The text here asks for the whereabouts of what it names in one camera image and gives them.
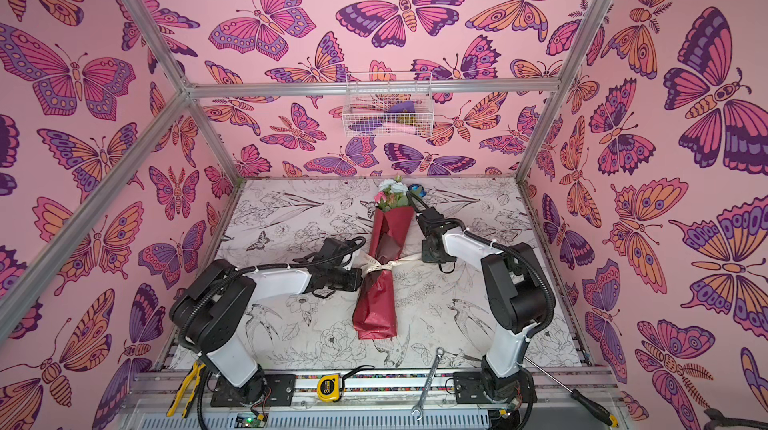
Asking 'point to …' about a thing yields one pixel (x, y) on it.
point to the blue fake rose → (419, 188)
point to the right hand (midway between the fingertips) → (437, 252)
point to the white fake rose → (395, 186)
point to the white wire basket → (388, 105)
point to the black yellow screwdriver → (596, 410)
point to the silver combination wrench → (440, 351)
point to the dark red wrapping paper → (375, 310)
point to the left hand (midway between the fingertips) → (367, 279)
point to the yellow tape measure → (328, 387)
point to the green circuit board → (249, 420)
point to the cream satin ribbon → (375, 265)
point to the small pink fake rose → (378, 197)
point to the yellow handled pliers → (197, 366)
